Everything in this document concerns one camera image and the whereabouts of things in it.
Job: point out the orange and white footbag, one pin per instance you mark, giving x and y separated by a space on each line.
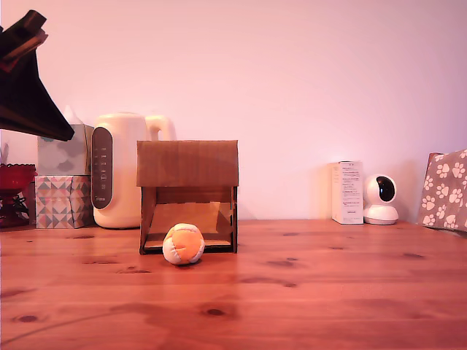
184 243

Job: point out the cardboard dice tower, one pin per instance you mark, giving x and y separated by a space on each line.
186 164

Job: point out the grey cloud print tissue box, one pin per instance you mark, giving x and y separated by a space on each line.
62 156

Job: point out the geometric pattern tissue box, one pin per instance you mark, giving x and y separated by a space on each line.
60 202

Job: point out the white electric water kettle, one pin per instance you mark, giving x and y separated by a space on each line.
120 156

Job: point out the white printed carton box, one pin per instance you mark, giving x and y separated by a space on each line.
350 193

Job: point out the grey paw print cushion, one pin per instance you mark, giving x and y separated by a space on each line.
445 189

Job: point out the small white round camera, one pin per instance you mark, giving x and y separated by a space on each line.
381 198

